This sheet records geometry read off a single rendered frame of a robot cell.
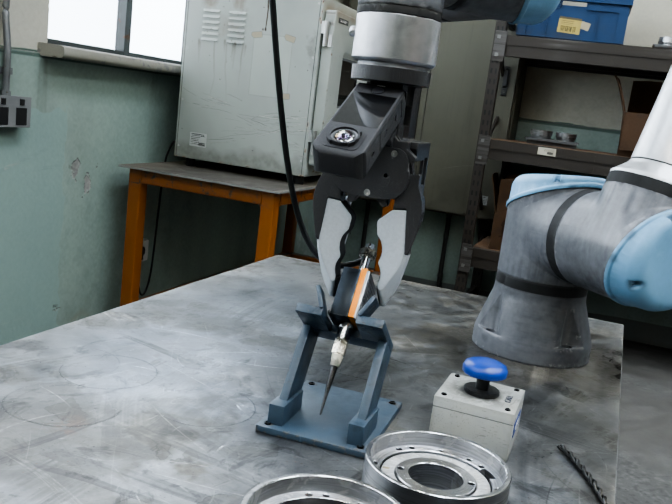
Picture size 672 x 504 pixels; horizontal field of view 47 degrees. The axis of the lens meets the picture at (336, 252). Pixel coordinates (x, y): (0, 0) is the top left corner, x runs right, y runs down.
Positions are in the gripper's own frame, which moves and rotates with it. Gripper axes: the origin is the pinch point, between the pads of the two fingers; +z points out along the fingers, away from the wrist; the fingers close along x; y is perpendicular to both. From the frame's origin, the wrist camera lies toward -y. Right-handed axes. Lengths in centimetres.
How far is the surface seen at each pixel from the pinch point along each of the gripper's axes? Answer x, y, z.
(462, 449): -12.6, -9.7, 8.6
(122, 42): 145, 180, -28
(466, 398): -11.6, -1.6, 7.4
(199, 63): 120, 191, -24
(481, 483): -14.7, -13.4, 9.1
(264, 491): -2.1, -24.1, 8.2
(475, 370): -11.9, -1.0, 4.9
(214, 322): 21.9, 17.0, 11.9
